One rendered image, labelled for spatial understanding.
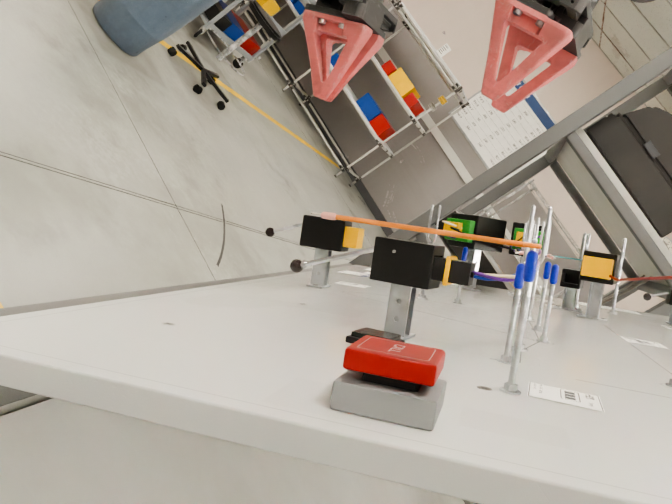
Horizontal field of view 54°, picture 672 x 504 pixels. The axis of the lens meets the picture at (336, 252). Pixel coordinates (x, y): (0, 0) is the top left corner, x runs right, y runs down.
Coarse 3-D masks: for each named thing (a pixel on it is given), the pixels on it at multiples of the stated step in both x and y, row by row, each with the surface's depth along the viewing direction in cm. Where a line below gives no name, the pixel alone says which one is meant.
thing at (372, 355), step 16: (368, 336) 39; (352, 352) 35; (368, 352) 35; (384, 352) 35; (400, 352) 36; (416, 352) 36; (432, 352) 37; (352, 368) 35; (368, 368) 35; (384, 368) 34; (400, 368) 34; (416, 368) 34; (432, 368) 34; (384, 384) 36; (400, 384) 35; (416, 384) 35; (432, 384) 34
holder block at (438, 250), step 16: (384, 240) 60; (400, 240) 59; (384, 256) 60; (400, 256) 59; (416, 256) 58; (432, 256) 58; (384, 272) 60; (400, 272) 59; (416, 272) 58; (432, 288) 60
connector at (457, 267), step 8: (440, 264) 58; (456, 264) 58; (464, 264) 58; (472, 264) 58; (432, 272) 58; (440, 272) 58; (456, 272) 58; (464, 272) 58; (472, 272) 58; (440, 280) 58; (448, 280) 58; (456, 280) 58; (464, 280) 58; (472, 280) 60
